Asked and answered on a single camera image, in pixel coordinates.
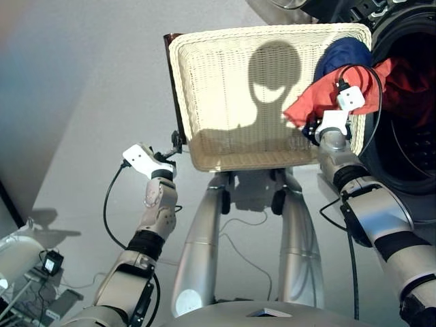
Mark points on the grey flat box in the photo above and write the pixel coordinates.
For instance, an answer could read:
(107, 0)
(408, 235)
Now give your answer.
(64, 303)

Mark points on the round washing machine door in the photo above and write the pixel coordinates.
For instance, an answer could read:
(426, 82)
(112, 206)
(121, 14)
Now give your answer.
(265, 10)

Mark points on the navy blue garment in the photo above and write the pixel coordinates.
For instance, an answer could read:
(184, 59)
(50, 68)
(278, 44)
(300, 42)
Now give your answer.
(340, 54)

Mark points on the pale woven laundry basket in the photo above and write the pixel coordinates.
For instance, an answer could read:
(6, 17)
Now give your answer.
(221, 102)

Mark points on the coral red garment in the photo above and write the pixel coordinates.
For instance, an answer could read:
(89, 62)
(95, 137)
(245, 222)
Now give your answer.
(316, 95)

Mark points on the silver robot leg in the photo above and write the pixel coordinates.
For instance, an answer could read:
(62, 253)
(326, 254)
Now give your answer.
(197, 259)
(299, 252)

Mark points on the silver robot torso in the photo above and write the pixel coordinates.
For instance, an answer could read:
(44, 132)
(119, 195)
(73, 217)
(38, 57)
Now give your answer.
(272, 315)

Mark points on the grey washing machine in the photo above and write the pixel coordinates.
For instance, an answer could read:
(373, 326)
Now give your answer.
(402, 170)

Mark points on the black power adapter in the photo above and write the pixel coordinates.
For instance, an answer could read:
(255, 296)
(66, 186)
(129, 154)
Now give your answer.
(51, 262)

